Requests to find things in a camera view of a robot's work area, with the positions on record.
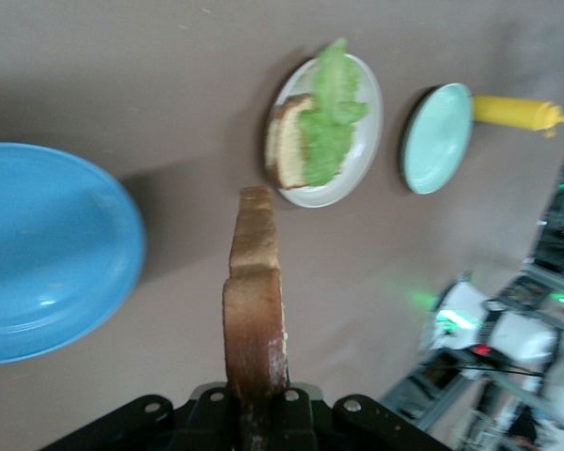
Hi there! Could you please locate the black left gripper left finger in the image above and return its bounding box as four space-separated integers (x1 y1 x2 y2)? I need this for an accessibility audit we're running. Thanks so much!
41 382 242 451

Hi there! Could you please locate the mint green plate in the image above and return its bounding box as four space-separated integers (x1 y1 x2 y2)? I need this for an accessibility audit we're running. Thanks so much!
400 83 475 195

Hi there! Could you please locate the beige plate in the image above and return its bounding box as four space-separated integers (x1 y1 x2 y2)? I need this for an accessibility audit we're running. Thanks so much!
264 52 384 210

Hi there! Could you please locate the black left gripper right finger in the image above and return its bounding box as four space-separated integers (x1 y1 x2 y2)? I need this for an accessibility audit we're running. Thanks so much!
267 382 447 451

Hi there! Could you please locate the blue plate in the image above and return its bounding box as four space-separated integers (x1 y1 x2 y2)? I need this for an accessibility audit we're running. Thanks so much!
0 142 148 367

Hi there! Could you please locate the yellow mustard squeeze bottle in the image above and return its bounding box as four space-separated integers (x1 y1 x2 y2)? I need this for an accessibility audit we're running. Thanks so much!
472 93 564 140

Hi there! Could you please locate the green lettuce leaf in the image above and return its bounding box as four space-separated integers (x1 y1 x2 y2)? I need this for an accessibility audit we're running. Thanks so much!
298 37 371 187

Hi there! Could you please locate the brown bread slice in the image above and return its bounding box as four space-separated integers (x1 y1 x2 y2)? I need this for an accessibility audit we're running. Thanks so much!
263 92 345 191
221 185 290 451

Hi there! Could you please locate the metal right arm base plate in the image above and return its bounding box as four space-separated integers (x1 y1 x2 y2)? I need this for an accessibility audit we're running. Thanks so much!
380 350 483 424

